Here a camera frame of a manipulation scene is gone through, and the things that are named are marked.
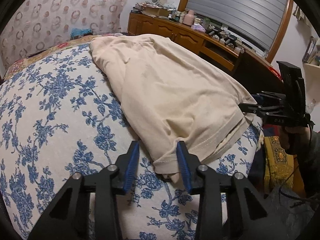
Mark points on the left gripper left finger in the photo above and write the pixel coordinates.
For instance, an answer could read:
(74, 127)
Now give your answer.
(67, 215)

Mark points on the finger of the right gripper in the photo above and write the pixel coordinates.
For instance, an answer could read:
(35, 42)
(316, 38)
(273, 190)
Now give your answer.
(252, 108)
(263, 95)

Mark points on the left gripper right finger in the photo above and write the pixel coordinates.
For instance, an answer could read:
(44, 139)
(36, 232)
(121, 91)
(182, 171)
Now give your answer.
(230, 207)

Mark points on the beige printed t-shirt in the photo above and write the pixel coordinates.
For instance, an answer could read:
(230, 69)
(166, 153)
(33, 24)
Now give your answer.
(169, 94)

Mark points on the right hand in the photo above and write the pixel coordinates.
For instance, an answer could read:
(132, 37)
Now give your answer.
(294, 139)

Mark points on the yellow patterned cushion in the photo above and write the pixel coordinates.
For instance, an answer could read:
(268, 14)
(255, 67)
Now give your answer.
(280, 168)

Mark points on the wooden sideboard cabinet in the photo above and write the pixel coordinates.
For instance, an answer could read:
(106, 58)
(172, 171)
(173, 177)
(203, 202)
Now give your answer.
(224, 57)

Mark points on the grey window blind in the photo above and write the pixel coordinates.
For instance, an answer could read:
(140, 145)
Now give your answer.
(257, 20)

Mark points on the lilac small pouch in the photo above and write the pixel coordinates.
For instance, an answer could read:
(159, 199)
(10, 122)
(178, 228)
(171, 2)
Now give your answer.
(198, 27)

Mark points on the blue floral white blanket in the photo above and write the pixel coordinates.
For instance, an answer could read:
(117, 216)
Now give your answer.
(60, 116)

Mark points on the pink bottle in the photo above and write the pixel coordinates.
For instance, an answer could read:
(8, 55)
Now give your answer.
(189, 18)

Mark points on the cardboard box with papers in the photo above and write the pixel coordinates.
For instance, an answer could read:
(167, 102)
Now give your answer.
(153, 10)

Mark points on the colourful floral bed cover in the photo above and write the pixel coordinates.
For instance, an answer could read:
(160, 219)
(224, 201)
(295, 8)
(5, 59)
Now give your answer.
(24, 63)

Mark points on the box with blue cloth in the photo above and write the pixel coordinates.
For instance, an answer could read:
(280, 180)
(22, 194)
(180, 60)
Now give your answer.
(78, 33)

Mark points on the patterned circle headboard curtain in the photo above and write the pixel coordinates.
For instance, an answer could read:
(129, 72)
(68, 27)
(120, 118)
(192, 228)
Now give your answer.
(40, 24)

